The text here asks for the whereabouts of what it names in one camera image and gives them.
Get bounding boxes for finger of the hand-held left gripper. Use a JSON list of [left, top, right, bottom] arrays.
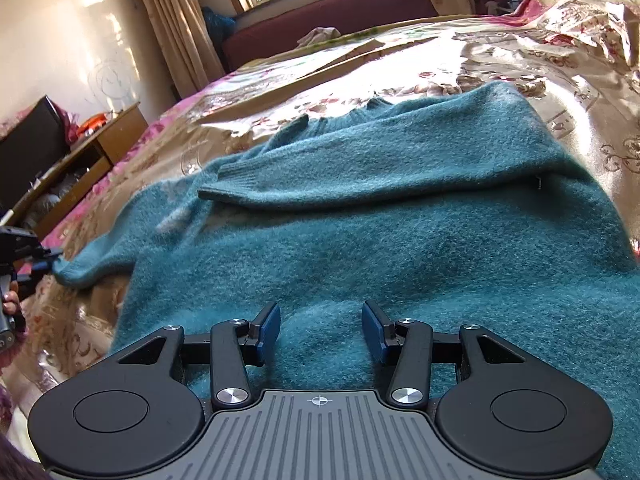
[[15, 249, 65, 284], [0, 226, 44, 262]]

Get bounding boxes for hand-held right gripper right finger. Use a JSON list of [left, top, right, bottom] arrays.
[[361, 299, 527, 407]]

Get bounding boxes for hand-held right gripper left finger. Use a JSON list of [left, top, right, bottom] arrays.
[[116, 301, 281, 412]]

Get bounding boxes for teal fuzzy towel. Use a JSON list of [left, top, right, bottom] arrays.
[[52, 81, 640, 480]]

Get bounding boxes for person's left hand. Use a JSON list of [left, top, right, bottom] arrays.
[[1, 280, 21, 317]]

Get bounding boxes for black monitor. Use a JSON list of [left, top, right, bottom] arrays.
[[0, 95, 70, 213]]

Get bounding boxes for wooden side cabinet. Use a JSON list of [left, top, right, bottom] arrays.
[[10, 102, 149, 233]]

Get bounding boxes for person's purple fuzzy clothing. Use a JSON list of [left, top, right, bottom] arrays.
[[0, 385, 48, 480]]

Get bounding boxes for blue plastic bag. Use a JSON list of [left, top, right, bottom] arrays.
[[201, 6, 237, 41]]

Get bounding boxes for pale crumpled cloth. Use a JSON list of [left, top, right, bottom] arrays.
[[297, 27, 343, 48]]

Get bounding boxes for floral satin bed cover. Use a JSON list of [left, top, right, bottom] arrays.
[[0, 0, 640, 426]]

